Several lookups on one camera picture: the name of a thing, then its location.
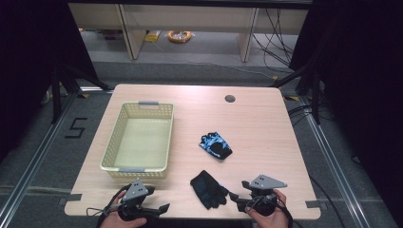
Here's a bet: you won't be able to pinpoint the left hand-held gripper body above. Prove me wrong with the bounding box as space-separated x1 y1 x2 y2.
117 178 150 222

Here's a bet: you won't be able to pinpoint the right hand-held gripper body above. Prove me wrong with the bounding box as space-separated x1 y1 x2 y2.
247 174 288 218

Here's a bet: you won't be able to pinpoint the black dotted glove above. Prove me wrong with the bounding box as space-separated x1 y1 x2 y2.
189 169 230 211

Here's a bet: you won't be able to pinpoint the pale yellow plastic basket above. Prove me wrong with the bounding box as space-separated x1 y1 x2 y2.
99 100 175 181

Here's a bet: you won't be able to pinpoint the blue and black glove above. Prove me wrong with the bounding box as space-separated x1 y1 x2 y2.
199 131 234 161

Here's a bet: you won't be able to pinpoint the person's left hand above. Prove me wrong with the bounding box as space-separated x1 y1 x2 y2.
100 189 148 228

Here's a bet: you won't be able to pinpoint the person's right hand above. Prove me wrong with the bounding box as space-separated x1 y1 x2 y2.
245 188 290 228

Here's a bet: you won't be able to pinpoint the black floor tape marking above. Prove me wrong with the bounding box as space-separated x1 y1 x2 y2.
65 117 88 140

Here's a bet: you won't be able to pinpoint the black metal stand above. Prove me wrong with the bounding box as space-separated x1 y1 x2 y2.
50 62 112 125
269 61 323 125

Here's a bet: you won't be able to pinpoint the dark curtain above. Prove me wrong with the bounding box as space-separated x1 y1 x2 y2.
0 0 99 164
288 0 403 219

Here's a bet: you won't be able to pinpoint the yellow packet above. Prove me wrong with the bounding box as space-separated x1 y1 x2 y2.
144 30 163 44

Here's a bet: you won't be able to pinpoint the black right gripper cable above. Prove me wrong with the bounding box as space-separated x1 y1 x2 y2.
245 193 295 228

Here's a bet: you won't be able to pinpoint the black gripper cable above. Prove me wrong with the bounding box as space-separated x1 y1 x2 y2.
86 183 132 228
245 193 295 228

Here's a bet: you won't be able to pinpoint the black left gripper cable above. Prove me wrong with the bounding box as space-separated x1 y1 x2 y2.
86 183 132 228

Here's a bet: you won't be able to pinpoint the black floor cable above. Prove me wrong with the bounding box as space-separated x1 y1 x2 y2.
308 175 347 228

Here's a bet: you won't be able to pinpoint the aluminium floor rail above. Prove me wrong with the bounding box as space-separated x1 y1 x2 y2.
0 91 80 220
298 95 373 228

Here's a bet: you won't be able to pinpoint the black floor cables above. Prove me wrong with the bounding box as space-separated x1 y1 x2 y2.
287 104 336 123

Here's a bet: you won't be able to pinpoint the white floor cable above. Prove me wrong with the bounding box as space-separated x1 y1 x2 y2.
151 40 278 81

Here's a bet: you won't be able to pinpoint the black hanging cables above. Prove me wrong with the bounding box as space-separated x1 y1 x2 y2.
251 8 297 69

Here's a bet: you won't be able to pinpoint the orange cable coil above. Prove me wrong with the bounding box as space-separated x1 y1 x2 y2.
166 29 193 44

